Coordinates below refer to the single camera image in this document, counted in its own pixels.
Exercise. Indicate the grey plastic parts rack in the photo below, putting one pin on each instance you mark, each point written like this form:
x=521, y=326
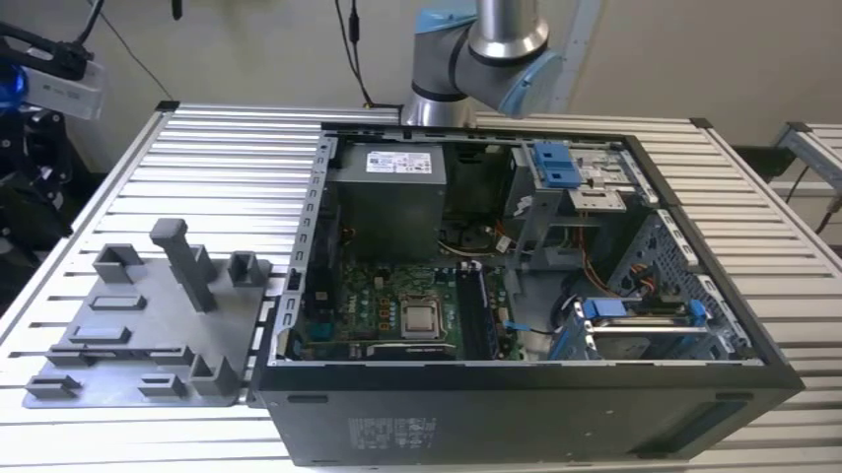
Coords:
x=157, y=320

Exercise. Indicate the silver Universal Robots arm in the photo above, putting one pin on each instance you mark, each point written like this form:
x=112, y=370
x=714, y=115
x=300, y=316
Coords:
x=505, y=24

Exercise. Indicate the black bulky object beside table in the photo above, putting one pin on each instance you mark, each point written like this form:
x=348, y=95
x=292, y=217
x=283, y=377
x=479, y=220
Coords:
x=20, y=246

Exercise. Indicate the black table corner cap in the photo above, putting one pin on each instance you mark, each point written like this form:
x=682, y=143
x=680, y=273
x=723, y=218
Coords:
x=702, y=123
x=166, y=105

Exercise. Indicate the short black antenna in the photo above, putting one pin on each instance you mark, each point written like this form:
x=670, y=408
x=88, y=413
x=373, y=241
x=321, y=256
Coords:
x=176, y=10

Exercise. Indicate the grey power supply unit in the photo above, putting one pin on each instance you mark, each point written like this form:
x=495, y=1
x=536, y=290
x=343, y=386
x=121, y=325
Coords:
x=388, y=207

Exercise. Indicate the green motherboard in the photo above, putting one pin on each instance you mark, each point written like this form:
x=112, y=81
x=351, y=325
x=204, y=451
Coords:
x=368, y=295

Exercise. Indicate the CPU socket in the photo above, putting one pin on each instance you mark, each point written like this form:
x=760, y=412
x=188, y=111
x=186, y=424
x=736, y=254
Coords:
x=420, y=299

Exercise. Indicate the silver CPU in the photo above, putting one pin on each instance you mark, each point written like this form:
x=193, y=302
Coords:
x=420, y=321

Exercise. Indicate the black round fan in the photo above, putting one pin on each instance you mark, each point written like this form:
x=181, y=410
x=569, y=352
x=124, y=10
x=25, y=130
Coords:
x=469, y=237

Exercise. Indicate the black graphics card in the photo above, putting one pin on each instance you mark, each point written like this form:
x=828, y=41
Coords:
x=407, y=351

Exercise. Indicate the blue plastic drive latch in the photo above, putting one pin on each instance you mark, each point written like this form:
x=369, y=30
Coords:
x=552, y=162

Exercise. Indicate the black open PC case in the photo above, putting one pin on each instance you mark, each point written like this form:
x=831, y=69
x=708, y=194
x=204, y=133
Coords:
x=460, y=419

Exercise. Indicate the grey metal drive cage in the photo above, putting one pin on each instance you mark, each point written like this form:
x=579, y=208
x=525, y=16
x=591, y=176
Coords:
x=595, y=199

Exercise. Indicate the blue disk carrier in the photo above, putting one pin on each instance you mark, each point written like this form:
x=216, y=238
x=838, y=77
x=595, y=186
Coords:
x=608, y=308

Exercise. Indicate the black box behind table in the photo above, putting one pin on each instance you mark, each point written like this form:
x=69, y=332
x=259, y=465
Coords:
x=763, y=162

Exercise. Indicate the aluminium side table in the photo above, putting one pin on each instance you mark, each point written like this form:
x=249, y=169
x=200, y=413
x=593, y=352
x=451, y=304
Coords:
x=815, y=148

